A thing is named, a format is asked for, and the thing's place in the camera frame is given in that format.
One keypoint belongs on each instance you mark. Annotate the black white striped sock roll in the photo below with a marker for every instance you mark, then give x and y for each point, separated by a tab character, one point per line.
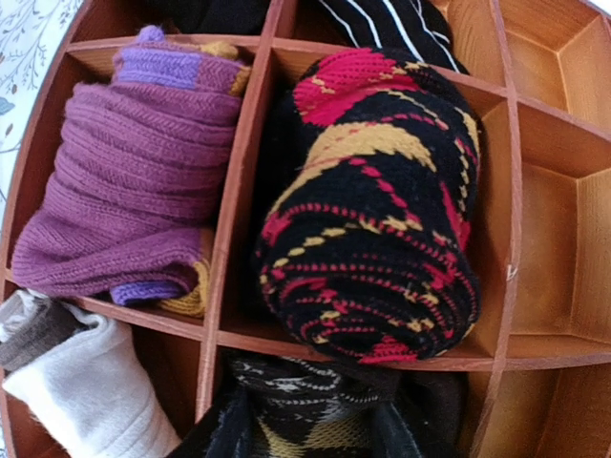
415	26

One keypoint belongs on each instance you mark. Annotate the floral white tablecloth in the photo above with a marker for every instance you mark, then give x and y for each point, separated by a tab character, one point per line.
31	33

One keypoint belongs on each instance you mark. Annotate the white rolled sock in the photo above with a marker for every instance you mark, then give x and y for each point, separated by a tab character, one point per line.
79	375

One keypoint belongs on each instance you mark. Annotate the purple rolled sock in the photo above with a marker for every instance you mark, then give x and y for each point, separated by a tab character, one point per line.
130	206

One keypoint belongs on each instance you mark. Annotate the dark red patterned sock roll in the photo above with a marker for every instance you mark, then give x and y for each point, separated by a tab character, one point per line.
362	256

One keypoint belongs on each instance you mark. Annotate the brown argyle sock pair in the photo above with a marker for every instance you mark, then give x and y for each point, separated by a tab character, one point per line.
306	409

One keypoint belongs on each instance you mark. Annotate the brown divided wooden tray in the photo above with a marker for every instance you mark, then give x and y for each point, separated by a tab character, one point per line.
538	360

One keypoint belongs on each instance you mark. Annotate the black rolled sock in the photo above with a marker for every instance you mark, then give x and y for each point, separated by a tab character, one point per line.
240	17

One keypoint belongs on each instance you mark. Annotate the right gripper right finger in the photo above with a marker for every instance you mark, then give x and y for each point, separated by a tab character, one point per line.
398	430

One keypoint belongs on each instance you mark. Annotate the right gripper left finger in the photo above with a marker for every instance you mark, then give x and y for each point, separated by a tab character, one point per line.
225	430

